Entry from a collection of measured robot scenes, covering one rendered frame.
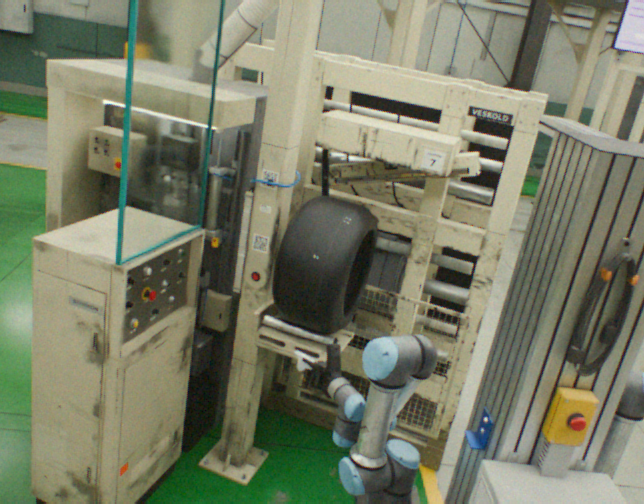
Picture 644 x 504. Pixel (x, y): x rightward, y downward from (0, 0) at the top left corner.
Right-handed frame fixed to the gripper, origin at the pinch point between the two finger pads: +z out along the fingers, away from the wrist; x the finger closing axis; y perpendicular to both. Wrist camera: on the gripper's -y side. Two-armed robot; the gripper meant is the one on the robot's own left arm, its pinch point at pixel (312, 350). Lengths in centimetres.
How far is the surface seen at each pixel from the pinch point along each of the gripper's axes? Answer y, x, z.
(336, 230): -37, 16, 31
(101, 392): 42, -60, 38
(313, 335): 12.3, 22.6, 34.4
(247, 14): -106, -12, 108
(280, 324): 13.8, 12.2, 46.0
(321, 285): -15.8, 11.2, 23.4
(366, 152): -66, 36, 58
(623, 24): -197, 357, 215
